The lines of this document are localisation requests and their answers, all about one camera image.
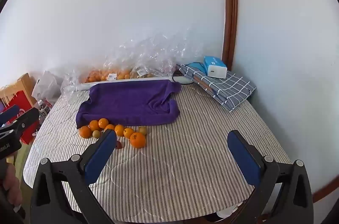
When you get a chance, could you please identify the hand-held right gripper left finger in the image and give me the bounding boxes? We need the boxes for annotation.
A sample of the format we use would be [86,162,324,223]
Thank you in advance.
[30,129,117,224]

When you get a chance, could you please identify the brown paper bag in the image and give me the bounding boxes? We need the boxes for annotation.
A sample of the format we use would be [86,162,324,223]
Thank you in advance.
[16,73,38,105]

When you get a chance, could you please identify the brown wooden door frame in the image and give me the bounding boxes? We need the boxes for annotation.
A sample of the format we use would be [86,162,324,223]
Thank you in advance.
[222,0,239,71]

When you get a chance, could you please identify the black cable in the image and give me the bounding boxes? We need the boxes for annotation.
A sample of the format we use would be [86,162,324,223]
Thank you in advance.
[172,71,194,86]

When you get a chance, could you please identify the plastic bottle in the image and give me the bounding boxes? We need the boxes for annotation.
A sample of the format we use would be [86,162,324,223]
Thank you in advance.
[37,100,51,123]

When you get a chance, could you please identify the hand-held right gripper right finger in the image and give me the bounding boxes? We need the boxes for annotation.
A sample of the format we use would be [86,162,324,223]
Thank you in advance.
[227,130,314,224]

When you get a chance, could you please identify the large orange mandarin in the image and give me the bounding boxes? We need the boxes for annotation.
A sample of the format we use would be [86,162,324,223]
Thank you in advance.
[129,132,147,149]

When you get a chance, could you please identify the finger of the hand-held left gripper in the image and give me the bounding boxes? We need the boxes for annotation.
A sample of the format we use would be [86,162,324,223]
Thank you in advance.
[0,107,40,135]
[0,105,20,126]

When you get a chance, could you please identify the white plastic bag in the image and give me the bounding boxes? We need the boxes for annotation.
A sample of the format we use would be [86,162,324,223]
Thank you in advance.
[32,70,63,108]

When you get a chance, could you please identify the clear plastic bag pale fruits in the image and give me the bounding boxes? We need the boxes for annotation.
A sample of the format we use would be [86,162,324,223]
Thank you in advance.
[132,36,183,79]

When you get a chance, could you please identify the clear plastic bag of mandarins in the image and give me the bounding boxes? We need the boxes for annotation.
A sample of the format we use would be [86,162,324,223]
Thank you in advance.
[79,54,133,84]

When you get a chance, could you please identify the red paper bag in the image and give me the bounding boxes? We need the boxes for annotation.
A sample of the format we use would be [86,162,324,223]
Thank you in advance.
[4,90,40,145]

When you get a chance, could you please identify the purple towel-lined tray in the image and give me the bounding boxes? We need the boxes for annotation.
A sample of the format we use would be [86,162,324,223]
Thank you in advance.
[76,80,182,129]

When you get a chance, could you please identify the grey checked folded cloth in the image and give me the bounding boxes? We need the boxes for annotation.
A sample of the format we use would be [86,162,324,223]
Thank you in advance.
[179,64,257,113]

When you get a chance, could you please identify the crumpled clear plastic bag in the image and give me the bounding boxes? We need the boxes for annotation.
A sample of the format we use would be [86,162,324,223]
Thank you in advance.
[60,72,90,101]

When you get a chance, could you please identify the person's left hand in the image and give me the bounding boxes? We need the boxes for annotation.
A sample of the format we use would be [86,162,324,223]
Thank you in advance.
[1,164,23,207]

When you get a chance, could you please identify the striped grey quilt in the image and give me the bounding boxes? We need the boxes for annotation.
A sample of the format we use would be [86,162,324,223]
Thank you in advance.
[23,78,292,222]

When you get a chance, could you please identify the white and blue tissue pack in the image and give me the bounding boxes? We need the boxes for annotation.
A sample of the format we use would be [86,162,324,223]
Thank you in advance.
[203,56,228,79]

